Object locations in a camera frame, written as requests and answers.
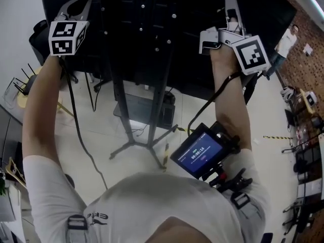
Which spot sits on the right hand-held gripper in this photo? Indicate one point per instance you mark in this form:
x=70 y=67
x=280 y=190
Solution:
x=250 y=54

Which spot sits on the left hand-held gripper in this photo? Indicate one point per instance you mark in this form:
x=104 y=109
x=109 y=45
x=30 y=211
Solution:
x=62 y=38

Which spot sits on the person's right forearm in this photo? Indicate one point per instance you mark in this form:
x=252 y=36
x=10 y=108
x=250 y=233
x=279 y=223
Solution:
x=233 y=105

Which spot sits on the person's left forearm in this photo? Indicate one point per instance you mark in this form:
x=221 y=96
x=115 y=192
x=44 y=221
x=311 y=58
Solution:
x=40 y=105

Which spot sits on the person's right hand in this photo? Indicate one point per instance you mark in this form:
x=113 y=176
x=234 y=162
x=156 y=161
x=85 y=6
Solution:
x=224 y=58

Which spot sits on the black office chair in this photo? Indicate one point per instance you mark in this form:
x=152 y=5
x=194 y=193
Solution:
x=38 y=47

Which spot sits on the large black television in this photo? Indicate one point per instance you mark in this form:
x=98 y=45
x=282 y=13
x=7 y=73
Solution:
x=189 y=59

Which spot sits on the black office chair base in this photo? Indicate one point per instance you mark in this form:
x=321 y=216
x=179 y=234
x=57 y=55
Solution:
x=101 y=85

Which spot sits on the ceiling light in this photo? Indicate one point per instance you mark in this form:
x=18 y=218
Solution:
x=316 y=2

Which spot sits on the black router with antennas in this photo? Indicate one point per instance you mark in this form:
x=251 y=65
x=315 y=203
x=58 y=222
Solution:
x=30 y=85

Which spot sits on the black television floor stand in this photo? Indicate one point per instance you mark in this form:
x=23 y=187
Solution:
x=121 y=97

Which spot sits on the round wooden side table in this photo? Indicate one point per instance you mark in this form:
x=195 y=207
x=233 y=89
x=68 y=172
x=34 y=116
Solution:
x=22 y=101

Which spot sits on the white headset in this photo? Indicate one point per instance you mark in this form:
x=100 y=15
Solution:
x=288 y=94

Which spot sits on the grey stand shelf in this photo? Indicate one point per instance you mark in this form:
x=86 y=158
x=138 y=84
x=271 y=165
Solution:
x=141 y=107

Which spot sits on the white device with black square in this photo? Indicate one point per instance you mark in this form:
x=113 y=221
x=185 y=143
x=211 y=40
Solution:
x=311 y=98

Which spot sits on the grey metal cabinet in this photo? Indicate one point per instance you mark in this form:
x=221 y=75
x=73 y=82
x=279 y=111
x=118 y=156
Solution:
x=7 y=128

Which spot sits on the black chest monitor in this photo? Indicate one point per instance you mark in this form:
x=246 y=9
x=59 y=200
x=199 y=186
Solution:
x=197 y=153

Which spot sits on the wooden clothes hanger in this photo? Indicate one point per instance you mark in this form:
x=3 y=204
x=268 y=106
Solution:
x=15 y=172

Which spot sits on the green potted plant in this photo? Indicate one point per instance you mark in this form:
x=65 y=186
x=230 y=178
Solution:
x=3 y=187

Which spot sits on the person's white t-shirt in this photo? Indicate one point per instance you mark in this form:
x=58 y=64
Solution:
x=152 y=201

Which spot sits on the person's chin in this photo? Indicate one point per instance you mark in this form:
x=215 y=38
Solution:
x=182 y=232

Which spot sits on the white wall notice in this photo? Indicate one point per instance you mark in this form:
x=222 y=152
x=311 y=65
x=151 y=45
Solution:
x=307 y=50

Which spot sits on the black monitor clamp mount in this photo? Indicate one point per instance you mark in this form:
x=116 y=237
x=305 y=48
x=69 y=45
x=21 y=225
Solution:
x=233 y=181

